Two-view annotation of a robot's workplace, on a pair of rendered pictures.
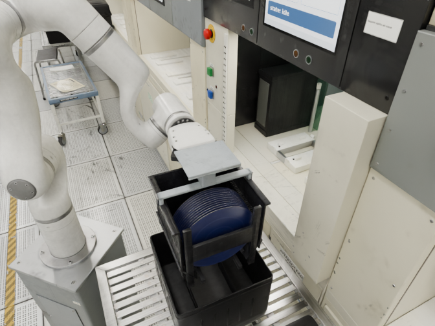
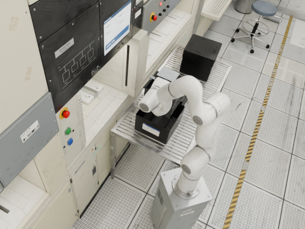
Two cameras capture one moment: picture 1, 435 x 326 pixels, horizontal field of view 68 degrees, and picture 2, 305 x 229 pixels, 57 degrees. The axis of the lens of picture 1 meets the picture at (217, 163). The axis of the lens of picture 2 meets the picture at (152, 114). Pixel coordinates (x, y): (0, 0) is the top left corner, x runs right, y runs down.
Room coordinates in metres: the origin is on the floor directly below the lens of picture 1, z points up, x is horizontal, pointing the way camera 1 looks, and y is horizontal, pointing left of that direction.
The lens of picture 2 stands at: (1.60, 0.95, 2.47)
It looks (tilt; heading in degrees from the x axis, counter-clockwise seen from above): 49 degrees down; 224
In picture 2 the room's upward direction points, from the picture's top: 10 degrees clockwise
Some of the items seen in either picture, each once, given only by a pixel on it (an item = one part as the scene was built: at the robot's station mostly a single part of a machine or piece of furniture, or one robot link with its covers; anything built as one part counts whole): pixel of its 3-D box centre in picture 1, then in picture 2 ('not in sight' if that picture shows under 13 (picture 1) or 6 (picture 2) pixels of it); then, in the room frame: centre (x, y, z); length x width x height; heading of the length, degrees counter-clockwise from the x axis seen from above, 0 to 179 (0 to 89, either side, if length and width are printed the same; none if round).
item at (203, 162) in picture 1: (206, 206); (164, 92); (0.58, 0.03, 1.12); 0.24 x 0.20 x 0.32; 114
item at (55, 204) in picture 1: (43, 174); (193, 165); (0.77, 0.54, 1.07); 0.19 x 0.12 x 0.24; 8
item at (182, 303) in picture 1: (208, 272); (159, 117); (0.57, 0.03, 0.85); 0.28 x 0.28 x 0.17; 24
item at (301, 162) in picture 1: (300, 150); not in sight; (1.16, -0.36, 0.89); 0.22 x 0.21 x 0.04; 116
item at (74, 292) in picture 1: (93, 302); (175, 207); (0.74, 0.53, 0.38); 0.28 x 0.28 x 0.76; 71
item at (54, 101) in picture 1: (74, 98); not in sight; (3.02, 1.47, 0.24); 0.97 x 0.52 x 0.48; 28
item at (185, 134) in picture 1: (189, 140); (160, 86); (0.67, 0.07, 1.26); 0.11 x 0.10 x 0.07; 24
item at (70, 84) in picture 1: (66, 84); not in sight; (2.85, 1.41, 0.47); 0.31 x 0.23 x 0.02; 47
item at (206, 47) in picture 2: not in sight; (199, 57); (-0.18, -0.30, 0.89); 0.29 x 0.29 x 0.25; 29
